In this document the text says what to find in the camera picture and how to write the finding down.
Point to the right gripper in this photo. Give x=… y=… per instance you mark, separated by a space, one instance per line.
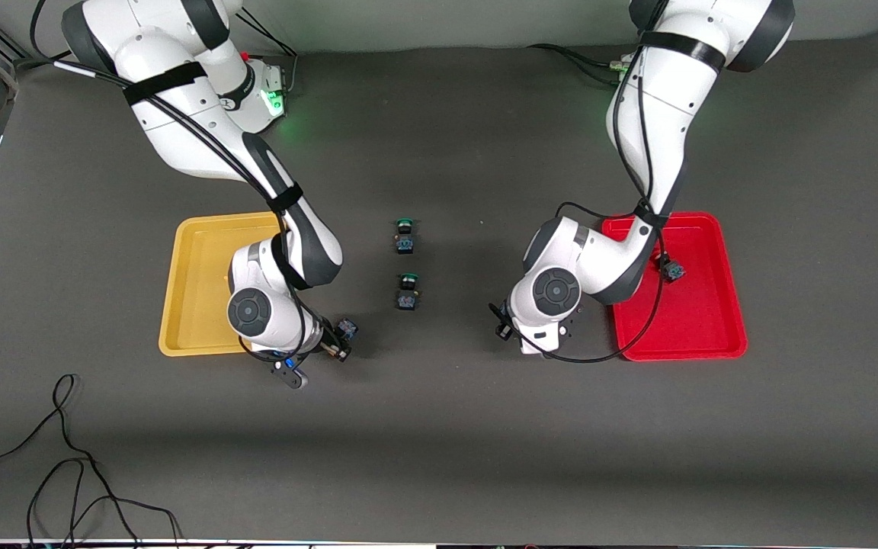
x=330 y=341

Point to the yellow push button switch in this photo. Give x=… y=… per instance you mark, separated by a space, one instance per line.
x=346 y=329

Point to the red plastic tray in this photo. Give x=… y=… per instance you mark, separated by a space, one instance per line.
x=698 y=305

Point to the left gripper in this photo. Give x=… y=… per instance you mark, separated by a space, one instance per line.
x=503 y=329

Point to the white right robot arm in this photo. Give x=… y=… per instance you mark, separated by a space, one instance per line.
x=180 y=130

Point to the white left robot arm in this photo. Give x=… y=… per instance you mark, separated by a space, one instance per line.
x=660 y=114

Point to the green push button switch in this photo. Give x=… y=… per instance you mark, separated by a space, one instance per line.
x=405 y=236
x=407 y=293

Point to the red push button switch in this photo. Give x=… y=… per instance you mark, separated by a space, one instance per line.
x=673 y=269

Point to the yellow plastic tray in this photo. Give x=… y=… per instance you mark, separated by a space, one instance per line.
x=195 y=290

